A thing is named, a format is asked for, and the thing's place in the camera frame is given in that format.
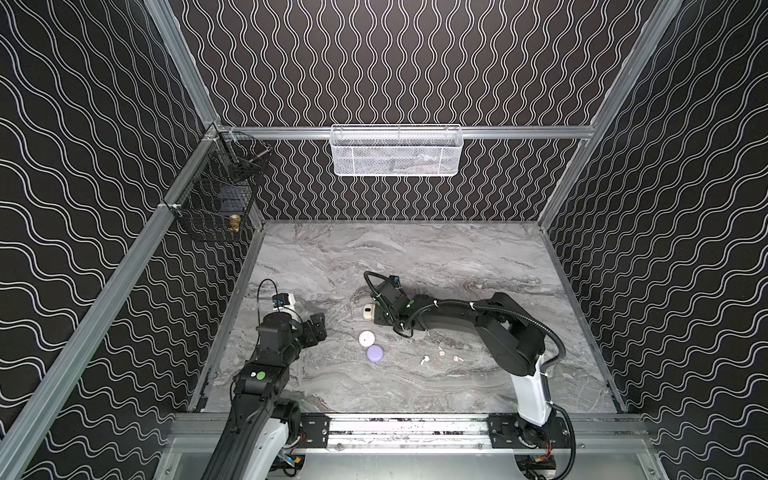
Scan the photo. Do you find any beige earbud charging case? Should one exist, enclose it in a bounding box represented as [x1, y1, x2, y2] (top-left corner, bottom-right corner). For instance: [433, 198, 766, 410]
[362, 304, 376, 321]

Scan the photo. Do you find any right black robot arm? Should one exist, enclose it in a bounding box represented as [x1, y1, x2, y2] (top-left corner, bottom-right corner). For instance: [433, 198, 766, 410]
[363, 278, 567, 449]

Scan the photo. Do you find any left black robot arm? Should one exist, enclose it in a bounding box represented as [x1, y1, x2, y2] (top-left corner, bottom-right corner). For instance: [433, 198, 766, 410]
[202, 311, 327, 479]

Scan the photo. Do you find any white round charging case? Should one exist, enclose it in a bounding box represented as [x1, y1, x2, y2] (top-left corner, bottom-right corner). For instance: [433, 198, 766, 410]
[358, 330, 376, 349]

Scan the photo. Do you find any purple round charging case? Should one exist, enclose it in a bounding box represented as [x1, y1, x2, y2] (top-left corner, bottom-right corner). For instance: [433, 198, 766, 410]
[366, 345, 384, 363]

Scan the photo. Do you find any brass knob in basket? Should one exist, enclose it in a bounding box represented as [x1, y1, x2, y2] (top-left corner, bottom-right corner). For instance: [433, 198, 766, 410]
[228, 214, 242, 234]

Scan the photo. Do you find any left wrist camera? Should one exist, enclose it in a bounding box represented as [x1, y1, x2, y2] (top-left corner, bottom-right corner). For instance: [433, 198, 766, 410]
[271, 292, 296, 311]

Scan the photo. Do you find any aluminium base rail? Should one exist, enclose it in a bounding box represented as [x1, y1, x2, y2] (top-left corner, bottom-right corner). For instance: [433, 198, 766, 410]
[170, 411, 652, 454]

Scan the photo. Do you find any black wire basket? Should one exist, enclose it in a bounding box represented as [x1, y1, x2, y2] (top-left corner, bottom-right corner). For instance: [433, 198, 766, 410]
[162, 131, 274, 244]

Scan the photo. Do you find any white wire mesh basket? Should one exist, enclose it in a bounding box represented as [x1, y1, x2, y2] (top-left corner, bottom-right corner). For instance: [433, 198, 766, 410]
[329, 124, 464, 177]

